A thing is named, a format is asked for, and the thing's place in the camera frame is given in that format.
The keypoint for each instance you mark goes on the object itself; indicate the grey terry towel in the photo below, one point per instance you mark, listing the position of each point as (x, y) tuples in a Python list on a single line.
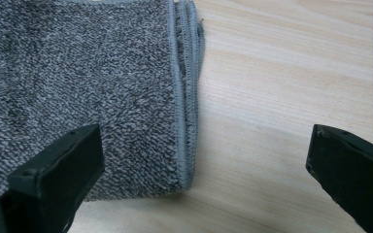
[(77, 64)]

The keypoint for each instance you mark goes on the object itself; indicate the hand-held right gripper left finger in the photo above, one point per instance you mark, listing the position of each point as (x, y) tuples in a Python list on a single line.
[(55, 181)]

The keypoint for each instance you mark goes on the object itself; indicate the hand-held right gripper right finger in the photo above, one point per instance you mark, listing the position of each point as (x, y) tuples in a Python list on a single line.
[(356, 174)]

